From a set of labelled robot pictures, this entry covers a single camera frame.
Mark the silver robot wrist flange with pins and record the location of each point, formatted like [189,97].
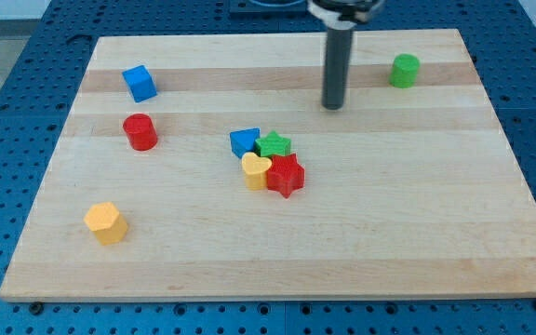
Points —
[344,14]

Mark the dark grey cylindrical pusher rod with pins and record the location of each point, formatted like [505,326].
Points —
[336,64]

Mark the green cylinder block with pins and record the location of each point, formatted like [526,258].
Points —
[404,71]

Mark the green star block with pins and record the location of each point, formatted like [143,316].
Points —
[273,144]

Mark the blue triangle block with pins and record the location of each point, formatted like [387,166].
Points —
[243,141]

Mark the red star block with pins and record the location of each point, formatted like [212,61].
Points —
[285,175]

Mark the yellow heart block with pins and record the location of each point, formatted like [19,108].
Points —
[255,170]

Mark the light wooden board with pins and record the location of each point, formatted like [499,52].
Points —
[409,193]

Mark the blue cube block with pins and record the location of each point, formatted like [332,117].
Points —
[140,83]

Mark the red cylinder block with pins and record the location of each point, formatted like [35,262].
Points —
[140,132]

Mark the yellow hexagon block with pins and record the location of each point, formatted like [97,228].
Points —
[106,222]

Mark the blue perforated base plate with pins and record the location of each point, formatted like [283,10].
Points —
[38,93]

